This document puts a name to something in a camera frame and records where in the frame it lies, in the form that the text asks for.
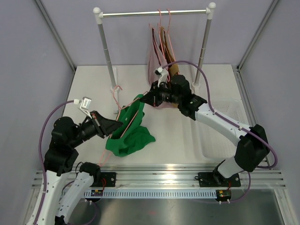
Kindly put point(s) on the white plastic basket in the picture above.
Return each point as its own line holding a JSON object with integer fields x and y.
{"x": 218, "y": 138}

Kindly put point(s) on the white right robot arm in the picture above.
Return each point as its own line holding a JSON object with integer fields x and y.
{"x": 250, "y": 142}

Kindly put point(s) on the pink hanger of green top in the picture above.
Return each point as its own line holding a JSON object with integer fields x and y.
{"x": 117, "y": 112}

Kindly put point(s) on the pink hanger of mauve top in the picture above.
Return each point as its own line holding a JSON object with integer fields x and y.
{"x": 157, "y": 30}

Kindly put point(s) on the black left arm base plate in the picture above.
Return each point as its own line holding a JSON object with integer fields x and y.
{"x": 108, "y": 179}

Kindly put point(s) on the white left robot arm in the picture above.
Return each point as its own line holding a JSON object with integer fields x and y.
{"x": 51, "y": 207}

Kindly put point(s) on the white clothes rack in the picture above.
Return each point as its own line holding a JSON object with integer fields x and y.
{"x": 100, "y": 15}

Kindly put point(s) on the mauve pink tank top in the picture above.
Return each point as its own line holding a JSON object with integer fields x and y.
{"x": 156, "y": 59}

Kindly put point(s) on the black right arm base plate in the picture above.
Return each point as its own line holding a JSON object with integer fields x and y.
{"x": 215, "y": 180}

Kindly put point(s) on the aluminium front rail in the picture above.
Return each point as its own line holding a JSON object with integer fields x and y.
{"x": 182, "y": 176}

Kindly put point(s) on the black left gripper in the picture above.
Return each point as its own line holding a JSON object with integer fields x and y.
{"x": 104, "y": 126}

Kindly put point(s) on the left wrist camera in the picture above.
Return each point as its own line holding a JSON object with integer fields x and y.
{"x": 83, "y": 105}

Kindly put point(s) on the tan brown tank top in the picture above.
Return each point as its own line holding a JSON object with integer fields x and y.
{"x": 172, "y": 69}

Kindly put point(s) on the pink hanger of tan top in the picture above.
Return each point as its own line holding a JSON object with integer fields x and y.
{"x": 171, "y": 42}

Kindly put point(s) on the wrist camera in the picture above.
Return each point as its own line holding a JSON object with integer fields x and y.
{"x": 162, "y": 75}
{"x": 83, "y": 105}

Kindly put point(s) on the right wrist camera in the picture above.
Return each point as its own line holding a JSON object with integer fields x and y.
{"x": 162, "y": 75}

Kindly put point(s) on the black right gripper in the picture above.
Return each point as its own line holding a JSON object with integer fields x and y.
{"x": 152, "y": 98}

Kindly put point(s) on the white slotted cable duct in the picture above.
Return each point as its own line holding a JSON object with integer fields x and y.
{"x": 151, "y": 194}

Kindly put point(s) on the green tank top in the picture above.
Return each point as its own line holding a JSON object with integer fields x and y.
{"x": 131, "y": 136}

